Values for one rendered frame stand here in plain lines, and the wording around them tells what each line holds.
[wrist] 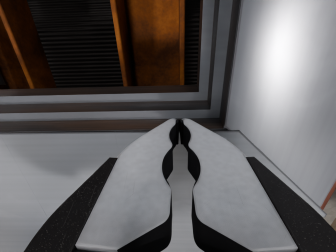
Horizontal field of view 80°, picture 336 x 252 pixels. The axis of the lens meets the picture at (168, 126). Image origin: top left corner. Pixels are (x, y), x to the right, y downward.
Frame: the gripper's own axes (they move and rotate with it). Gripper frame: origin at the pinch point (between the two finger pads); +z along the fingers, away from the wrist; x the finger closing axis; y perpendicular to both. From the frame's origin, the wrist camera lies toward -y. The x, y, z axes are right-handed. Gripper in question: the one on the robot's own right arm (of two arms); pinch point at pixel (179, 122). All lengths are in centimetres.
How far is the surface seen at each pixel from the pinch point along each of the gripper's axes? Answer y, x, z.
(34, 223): 11.6, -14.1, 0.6
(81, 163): 3.9, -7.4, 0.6
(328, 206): 34, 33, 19
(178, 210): 9.4, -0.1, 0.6
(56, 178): 5.4, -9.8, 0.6
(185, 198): 7.8, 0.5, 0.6
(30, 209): 9.4, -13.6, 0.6
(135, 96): -0.1, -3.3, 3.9
